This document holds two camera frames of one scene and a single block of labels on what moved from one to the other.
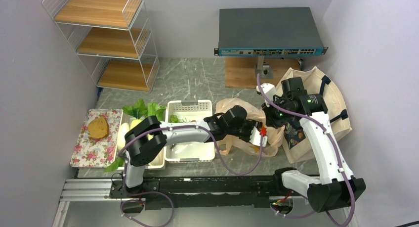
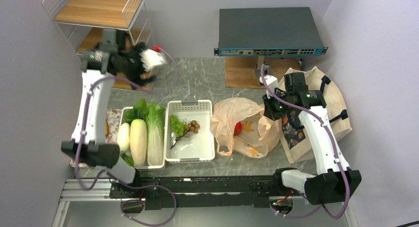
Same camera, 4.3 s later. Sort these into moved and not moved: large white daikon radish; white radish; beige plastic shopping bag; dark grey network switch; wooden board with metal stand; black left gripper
Moved: black left gripper; large white daikon radish
Not moved: wooden board with metal stand; white radish; dark grey network switch; beige plastic shopping bag
